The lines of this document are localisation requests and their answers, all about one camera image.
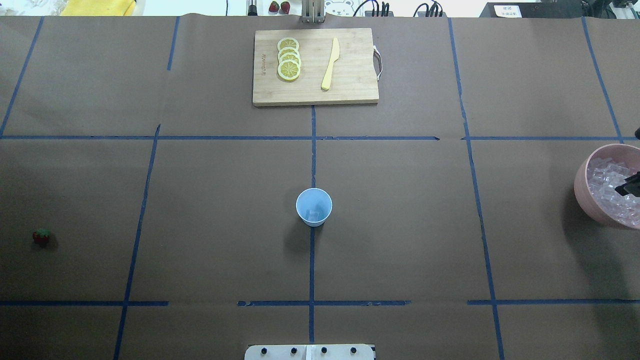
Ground white mounting pillar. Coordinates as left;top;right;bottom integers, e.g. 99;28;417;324
244;343;377;360

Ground yellow plastic knife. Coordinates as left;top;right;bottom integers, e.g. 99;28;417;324
320;37;341;92

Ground wooden cutting board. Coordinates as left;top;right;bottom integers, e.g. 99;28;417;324
253;28;380;107

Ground aluminium frame post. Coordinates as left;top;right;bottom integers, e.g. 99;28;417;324
301;0;326;24

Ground clear ice cube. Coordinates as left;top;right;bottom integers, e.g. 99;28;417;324
305;209;323;223

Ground red strawberry on table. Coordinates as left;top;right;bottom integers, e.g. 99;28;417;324
32;228;51;248

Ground yellow cloth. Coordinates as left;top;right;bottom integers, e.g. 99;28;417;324
61;0;137;17

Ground black power strip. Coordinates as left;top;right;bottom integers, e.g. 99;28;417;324
479;0;585;19

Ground clear ice cubes pile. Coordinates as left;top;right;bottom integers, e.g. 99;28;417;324
586;157;640;227

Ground bear pattern coaster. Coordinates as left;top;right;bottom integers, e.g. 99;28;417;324
324;0;358;17

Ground lemon slice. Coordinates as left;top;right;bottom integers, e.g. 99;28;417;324
277;66;301;82
278;59;301;70
278;47;301;62
277;37;300;51

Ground light blue cup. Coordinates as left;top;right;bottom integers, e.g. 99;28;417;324
295;187;333;228

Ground pink bowl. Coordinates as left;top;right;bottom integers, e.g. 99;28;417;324
573;143;639;230

